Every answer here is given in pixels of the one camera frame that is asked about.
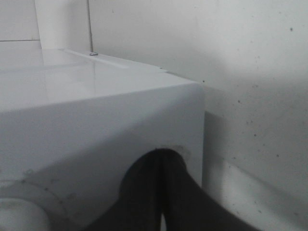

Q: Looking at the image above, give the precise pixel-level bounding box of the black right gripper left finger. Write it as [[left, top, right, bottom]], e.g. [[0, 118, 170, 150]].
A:
[[84, 149, 162, 231]]

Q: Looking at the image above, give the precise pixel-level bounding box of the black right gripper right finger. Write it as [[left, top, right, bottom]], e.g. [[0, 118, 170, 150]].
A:
[[157, 148, 256, 231]]

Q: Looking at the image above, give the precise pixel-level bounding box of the white microwave oven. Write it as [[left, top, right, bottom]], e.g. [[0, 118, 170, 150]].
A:
[[0, 49, 204, 231]]

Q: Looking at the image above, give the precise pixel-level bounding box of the lower white timer knob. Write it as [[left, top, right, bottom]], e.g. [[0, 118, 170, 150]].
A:
[[0, 179, 67, 231]]

